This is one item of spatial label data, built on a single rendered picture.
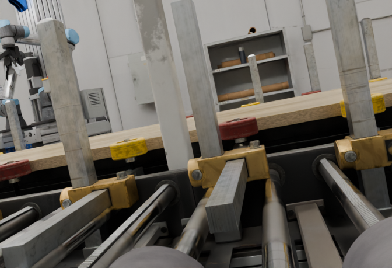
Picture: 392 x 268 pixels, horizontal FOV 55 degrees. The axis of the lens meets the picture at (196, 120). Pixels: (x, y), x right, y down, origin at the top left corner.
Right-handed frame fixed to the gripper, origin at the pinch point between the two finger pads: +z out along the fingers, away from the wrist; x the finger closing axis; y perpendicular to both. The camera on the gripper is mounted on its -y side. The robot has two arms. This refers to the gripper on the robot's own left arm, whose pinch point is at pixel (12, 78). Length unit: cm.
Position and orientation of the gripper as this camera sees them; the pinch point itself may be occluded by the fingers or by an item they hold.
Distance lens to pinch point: 254.0
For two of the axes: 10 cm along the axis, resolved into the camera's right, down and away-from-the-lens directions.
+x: -8.0, 1.3, 5.8
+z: 2.0, 9.8, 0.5
